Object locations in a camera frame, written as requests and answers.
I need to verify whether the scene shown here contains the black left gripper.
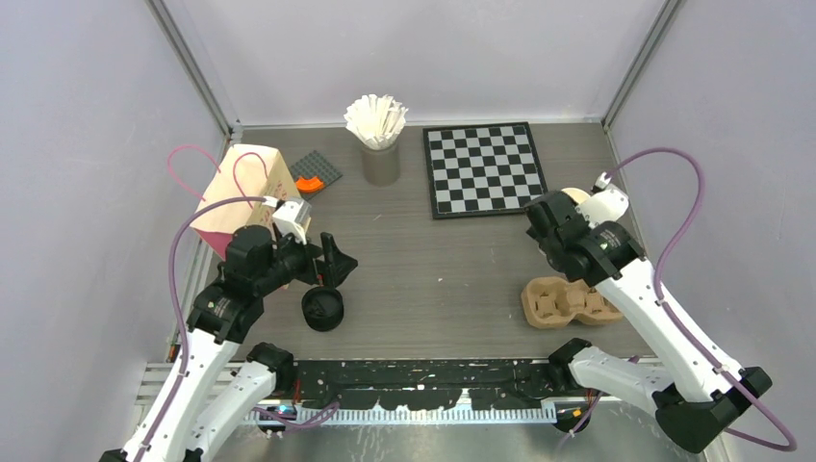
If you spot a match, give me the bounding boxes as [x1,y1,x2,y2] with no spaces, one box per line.
[255,223,357,295]

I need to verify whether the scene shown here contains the stack of paper cups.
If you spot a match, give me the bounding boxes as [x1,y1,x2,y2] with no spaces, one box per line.
[562,188,591,205]

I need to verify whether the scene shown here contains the stack of black lids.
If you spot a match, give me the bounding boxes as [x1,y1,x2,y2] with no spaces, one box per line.
[301,286,344,332]

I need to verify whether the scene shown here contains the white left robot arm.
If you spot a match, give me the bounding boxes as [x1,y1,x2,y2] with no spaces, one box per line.
[101,225,358,461]

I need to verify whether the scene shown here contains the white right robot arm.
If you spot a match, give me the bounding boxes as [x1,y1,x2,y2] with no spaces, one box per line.
[523,191,773,453]

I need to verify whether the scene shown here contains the brown pulp cup carrier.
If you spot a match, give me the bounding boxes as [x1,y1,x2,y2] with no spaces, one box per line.
[521,276,624,329]

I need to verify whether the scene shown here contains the orange plastic piece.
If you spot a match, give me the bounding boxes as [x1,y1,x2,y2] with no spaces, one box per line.
[295,176,326,194]

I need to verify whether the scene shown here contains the black white chessboard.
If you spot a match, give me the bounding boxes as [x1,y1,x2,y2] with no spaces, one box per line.
[422,121,548,219]

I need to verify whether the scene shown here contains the grey lego baseplate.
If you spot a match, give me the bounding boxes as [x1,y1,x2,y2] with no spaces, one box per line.
[290,150,343,200]

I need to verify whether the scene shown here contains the grey straw holder cup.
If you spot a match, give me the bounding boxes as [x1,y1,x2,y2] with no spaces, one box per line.
[361,142,400,187]

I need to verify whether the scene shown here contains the white wrapped straws bundle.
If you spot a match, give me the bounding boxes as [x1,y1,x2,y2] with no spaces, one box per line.
[344,93,409,151]

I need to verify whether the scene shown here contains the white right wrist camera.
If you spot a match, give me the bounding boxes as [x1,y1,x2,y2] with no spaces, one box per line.
[575,172,630,228]

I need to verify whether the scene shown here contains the paper gift bag pink handles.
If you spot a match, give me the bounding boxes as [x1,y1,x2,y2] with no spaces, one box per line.
[166,143,301,258]

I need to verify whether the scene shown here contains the aluminium frame rail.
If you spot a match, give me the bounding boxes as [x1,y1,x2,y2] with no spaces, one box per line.
[134,356,715,427]

